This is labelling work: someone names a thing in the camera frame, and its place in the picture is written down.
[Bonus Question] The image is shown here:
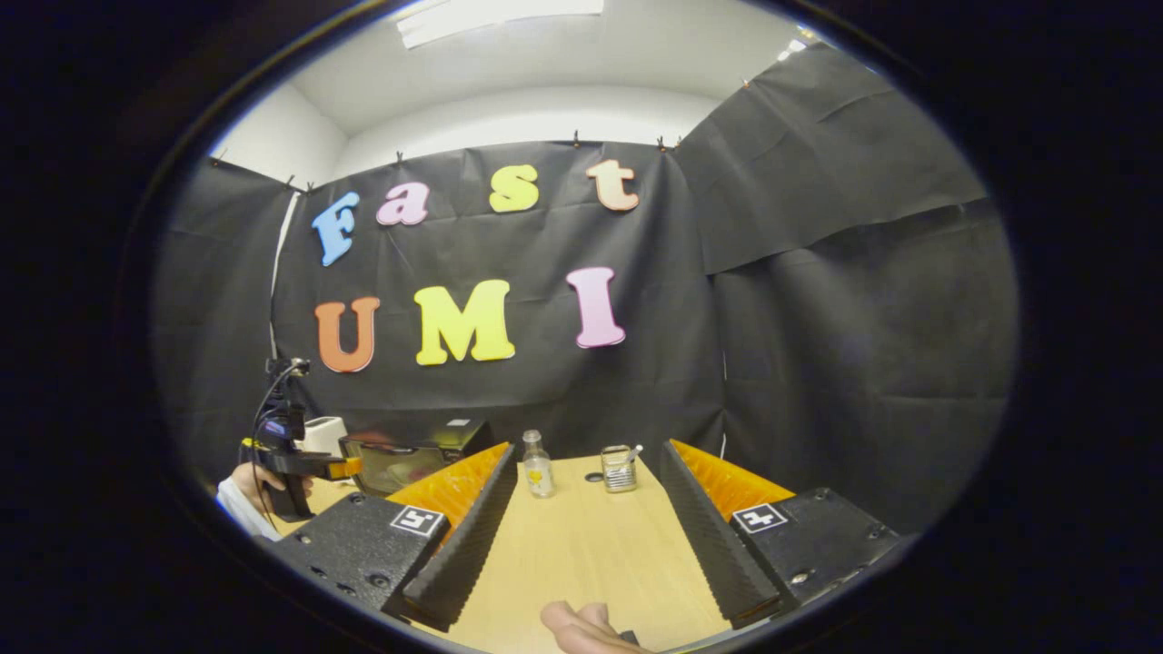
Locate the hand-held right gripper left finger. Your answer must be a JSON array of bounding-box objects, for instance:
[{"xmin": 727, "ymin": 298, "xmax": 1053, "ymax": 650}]
[{"xmin": 273, "ymin": 442, "xmax": 517, "ymax": 632}]

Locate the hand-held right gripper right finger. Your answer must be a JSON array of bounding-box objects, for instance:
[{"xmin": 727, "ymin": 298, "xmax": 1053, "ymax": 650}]
[{"xmin": 661, "ymin": 440, "xmax": 910, "ymax": 629}]

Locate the black electric oven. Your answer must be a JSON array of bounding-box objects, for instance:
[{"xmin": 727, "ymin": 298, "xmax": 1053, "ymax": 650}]
[{"xmin": 339, "ymin": 419, "xmax": 496, "ymax": 499}]

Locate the white toaster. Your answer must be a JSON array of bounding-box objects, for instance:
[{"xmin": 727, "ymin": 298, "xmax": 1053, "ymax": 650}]
[{"xmin": 295, "ymin": 416, "xmax": 349, "ymax": 457}]

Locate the clear glass bottle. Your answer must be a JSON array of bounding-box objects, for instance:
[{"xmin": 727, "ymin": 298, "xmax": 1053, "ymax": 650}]
[{"xmin": 522, "ymin": 430, "xmax": 555, "ymax": 499}]

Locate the black backdrop cloth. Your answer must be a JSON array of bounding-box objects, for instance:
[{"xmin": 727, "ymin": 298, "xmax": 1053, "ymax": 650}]
[{"xmin": 150, "ymin": 41, "xmax": 1019, "ymax": 537}]

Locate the row of black cloth clips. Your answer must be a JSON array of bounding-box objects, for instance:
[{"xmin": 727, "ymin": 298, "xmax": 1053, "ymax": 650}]
[{"xmin": 209, "ymin": 77, "xmax": 755, "ymax": 196}]

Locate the wire utensil holder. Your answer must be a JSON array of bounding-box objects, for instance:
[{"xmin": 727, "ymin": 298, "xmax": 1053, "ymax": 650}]
[{"xmin": 601, "ymin": 444, "xmax": 638, "ymax": 493}]

